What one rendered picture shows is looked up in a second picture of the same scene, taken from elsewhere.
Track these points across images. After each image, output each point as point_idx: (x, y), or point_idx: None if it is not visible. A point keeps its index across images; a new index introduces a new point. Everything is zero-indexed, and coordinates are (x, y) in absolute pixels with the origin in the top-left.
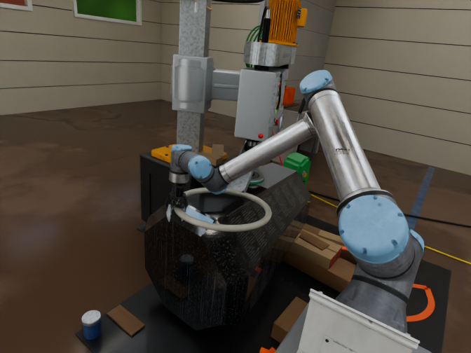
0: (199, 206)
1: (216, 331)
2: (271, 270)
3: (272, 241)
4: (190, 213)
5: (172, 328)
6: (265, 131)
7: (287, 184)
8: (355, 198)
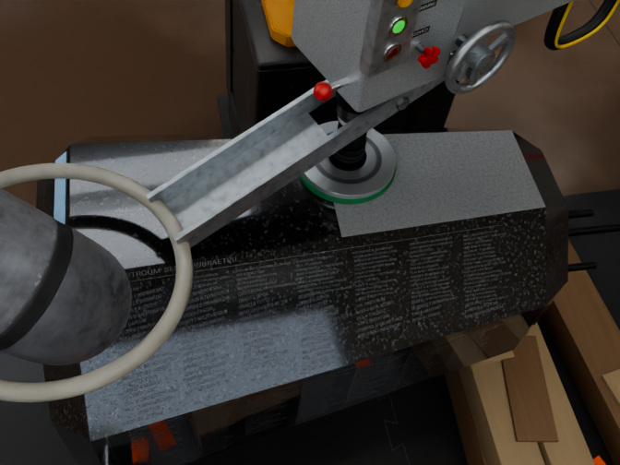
0: (83, 210)
1: None
2: (258, 427)
3: (245, 387)
4: (58, 216)
5: None
6: (354, 78)
7: (454, 244)
8: None
